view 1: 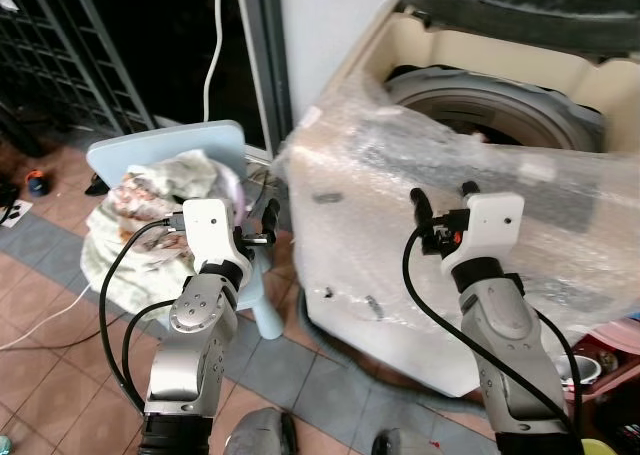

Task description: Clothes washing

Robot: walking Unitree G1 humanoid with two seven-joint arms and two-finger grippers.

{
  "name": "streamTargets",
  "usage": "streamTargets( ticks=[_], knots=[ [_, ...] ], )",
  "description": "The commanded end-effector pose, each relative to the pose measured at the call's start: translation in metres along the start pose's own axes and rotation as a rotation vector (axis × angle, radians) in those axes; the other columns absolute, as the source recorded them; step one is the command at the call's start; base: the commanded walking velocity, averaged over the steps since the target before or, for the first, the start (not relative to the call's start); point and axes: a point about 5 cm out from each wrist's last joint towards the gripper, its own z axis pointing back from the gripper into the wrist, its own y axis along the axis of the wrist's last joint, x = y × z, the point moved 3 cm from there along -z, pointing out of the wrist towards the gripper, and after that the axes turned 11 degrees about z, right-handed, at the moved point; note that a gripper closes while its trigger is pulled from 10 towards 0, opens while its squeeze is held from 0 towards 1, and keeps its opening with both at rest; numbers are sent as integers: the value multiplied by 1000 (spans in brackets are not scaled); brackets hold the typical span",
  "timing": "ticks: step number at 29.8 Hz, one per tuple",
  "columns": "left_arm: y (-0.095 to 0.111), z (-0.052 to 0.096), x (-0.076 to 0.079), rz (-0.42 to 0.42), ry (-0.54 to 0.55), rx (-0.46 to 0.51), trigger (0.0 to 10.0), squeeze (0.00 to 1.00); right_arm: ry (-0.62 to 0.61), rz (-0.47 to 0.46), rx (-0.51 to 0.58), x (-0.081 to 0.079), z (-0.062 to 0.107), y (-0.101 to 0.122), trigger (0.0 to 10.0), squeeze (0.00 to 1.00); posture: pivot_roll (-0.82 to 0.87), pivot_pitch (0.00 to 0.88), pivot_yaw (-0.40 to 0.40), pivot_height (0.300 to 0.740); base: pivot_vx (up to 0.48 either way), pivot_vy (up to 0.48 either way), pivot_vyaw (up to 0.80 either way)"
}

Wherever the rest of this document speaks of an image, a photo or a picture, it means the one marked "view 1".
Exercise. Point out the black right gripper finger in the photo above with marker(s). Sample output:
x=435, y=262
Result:
x=422, y=207
x=470, y=188

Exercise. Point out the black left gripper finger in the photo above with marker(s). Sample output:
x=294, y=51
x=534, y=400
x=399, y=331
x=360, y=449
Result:
x=241, y=215
x=272, y=215

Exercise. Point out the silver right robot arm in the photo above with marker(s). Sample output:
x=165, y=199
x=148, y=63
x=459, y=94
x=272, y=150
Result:
x=510, y=355

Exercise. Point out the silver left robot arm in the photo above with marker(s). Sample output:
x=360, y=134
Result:
x=190, y=355

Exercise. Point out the beige top-load washing machine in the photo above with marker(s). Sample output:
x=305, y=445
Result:
x=340, y=225

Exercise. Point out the patterned pile of clothes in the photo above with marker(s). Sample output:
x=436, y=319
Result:
x=130, y=225

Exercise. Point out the clear bubble wrap sheet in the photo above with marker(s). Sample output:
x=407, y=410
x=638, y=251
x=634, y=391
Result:
x=360, y=175

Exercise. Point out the grey washer drum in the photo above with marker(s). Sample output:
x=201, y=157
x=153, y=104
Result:
x=520, y=105

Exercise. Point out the light blue plastic stool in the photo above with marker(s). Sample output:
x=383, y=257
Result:
x=150, y=145

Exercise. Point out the dark grey washer lid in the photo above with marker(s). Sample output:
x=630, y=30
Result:
x=520, y=10

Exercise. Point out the grey left robot foot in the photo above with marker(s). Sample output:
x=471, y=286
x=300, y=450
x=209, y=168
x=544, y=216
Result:
x=262, y=433

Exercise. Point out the small metal bowl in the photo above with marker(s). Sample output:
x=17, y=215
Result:
x=583, y=367

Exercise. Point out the small blue floor object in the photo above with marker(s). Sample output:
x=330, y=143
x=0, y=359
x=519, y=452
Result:
x=37, y=183

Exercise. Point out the pink plastic basket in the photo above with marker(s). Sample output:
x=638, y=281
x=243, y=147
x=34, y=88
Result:
x=620, y=340

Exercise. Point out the dark metal gate grille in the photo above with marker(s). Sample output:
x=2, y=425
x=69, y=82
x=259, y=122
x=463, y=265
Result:
x=60, y=45

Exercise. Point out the yellow plastic container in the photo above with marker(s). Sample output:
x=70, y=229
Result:
x=598, y=448

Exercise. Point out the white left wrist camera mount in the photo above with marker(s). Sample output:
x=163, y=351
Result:
x=208, y=225

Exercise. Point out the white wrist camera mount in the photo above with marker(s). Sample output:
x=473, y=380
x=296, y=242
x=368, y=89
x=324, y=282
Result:
x=488, y=225
x=208, y=225

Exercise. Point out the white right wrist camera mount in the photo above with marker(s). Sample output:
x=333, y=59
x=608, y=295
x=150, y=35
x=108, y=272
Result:
x=488, y=225

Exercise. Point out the grey door frame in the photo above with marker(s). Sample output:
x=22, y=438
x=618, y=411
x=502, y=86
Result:
x=258, y=65

